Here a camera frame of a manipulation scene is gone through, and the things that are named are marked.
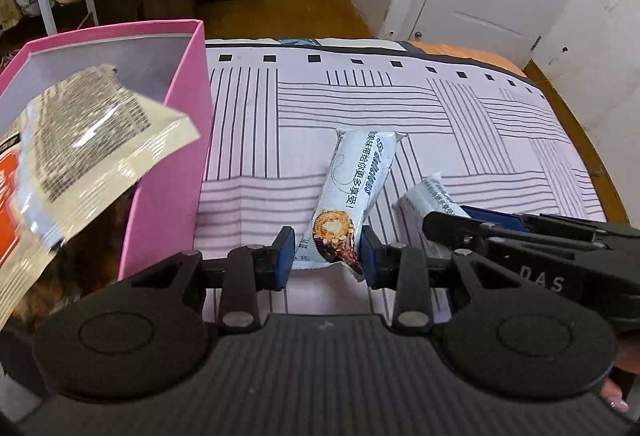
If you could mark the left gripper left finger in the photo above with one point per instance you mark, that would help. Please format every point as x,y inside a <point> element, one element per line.
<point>249,269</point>

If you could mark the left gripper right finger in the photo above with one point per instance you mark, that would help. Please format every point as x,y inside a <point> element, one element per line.
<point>402,269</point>

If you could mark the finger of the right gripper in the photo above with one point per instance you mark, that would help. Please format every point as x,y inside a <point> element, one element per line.
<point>504,220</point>
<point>460,231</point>

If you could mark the small white chocolate snack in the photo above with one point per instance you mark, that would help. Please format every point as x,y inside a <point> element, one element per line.
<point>357,172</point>

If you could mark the beige instant noodle pack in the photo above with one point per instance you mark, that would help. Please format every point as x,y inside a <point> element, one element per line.
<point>55,160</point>

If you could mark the person's right hand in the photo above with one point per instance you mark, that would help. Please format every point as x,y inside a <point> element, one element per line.
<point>626,368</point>

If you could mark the pink storage box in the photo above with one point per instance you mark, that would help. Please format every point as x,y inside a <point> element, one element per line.
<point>164,63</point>

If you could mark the patterned bed sheet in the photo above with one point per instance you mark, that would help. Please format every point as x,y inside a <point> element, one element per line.
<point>278,105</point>

